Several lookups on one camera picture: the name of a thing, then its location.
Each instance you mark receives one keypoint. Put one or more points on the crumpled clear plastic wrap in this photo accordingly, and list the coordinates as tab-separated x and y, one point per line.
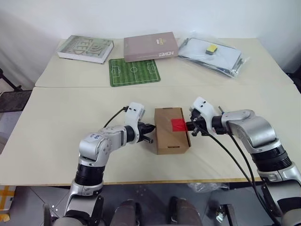
207	188

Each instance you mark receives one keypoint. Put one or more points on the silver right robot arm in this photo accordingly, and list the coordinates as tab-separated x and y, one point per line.
258	131

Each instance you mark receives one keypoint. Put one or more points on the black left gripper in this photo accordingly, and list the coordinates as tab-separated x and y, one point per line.
142	131

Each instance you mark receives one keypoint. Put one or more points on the yellow white checked bag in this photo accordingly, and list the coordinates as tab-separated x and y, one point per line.
6	197

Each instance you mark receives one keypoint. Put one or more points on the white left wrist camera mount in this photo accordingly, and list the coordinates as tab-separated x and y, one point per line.
134	110

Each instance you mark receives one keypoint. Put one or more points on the clear plastic bag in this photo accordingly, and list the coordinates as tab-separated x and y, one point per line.
243	68

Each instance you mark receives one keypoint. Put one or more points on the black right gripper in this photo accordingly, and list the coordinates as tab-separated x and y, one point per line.
201	124

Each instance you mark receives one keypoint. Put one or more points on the green soccer field mat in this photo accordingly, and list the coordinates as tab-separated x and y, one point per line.
134	71

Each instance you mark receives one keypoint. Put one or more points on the yellow black sponge eraser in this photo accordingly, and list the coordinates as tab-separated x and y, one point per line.
211	49

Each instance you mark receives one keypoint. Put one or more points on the red tape strip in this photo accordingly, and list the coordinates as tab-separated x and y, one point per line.
178	124

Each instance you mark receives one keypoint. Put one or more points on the brown cardboard box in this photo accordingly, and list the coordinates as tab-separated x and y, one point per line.
171	141

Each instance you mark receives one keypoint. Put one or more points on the grey green hardcover book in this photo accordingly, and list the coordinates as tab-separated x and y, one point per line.
82	48

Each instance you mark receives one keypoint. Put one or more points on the mauve hardcover book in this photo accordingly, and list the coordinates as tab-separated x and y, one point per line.
148	47

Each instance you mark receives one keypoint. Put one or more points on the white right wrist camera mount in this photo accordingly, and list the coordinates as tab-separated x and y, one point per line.
202	106

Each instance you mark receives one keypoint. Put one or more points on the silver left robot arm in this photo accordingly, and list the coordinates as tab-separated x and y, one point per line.
94	146

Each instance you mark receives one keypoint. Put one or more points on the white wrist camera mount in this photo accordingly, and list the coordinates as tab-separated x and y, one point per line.
202	106
134	110

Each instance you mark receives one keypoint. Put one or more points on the black tripod stand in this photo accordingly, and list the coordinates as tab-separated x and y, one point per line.
9	82

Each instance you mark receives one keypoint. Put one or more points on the dark brown rounded shape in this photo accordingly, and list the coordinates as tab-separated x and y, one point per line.
185	212
125	213

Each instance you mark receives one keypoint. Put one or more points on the plastic bag with papers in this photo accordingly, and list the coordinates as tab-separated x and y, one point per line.
207	61

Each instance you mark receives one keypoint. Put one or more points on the black equipment beside table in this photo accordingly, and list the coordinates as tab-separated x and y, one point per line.
295	80

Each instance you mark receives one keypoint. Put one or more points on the black mesh panel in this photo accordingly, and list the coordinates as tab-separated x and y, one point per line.
14	101

